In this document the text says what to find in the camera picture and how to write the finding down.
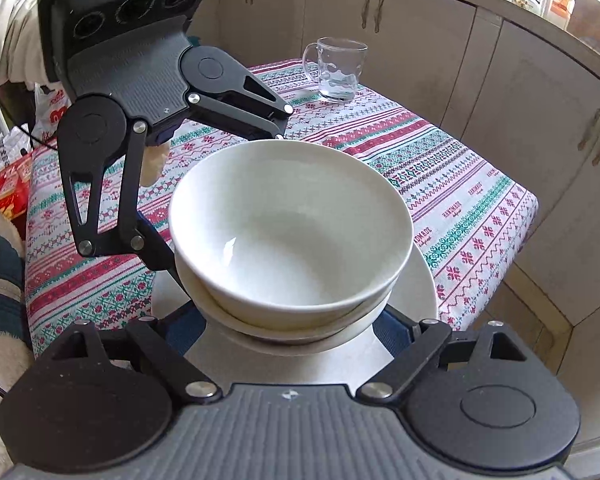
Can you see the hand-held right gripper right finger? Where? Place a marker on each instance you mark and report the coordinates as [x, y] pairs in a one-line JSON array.
[[395, 332]]

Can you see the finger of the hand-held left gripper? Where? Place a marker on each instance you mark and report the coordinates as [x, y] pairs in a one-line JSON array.
[[260, 110], [131, 195]]

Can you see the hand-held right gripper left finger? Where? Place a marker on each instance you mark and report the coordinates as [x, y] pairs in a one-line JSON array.
[[167, 355]]

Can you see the white plate with flower print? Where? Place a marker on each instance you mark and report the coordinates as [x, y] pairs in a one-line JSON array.
[[420, 295]]

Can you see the plain white bowl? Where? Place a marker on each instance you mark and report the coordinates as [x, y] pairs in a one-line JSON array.
[[290, 337], [290, 220]]

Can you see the person's left forearm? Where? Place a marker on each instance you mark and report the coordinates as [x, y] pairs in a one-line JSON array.
[[10, 35]]

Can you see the clear glass mug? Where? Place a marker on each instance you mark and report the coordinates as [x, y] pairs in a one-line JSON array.
[[340, 70]]

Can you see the white plastic bag red print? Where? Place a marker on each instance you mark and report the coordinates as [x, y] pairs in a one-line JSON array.
[[50, 120]]

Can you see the person's fleece jacket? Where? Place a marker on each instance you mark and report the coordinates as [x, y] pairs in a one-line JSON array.
[[0, 260]]

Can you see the patterned striped tablecloth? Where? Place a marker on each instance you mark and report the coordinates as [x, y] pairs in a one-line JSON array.
[[430, 185]]

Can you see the brown cardboard sheet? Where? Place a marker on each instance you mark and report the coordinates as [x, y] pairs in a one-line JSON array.
[[595, 25]]

